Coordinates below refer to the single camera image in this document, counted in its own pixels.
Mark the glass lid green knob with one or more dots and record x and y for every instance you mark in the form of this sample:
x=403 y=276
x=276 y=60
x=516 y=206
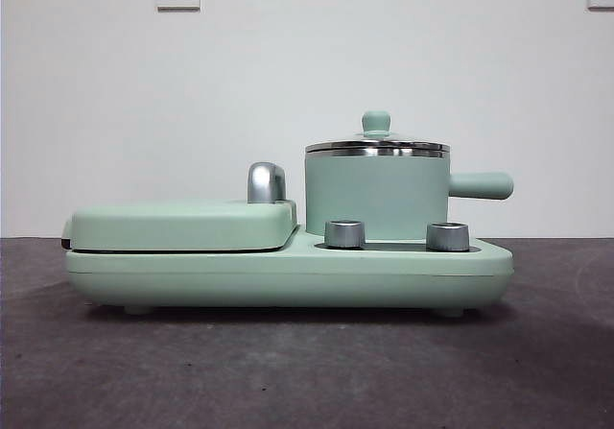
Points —
x=377 y=122

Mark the silver control knob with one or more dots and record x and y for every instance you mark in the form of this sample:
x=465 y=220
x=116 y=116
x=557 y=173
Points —
x=447 y=236
x=345 y=234

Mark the green breakfast machine base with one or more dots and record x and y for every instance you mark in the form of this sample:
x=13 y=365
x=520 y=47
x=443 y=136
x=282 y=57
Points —
x=288 y=275

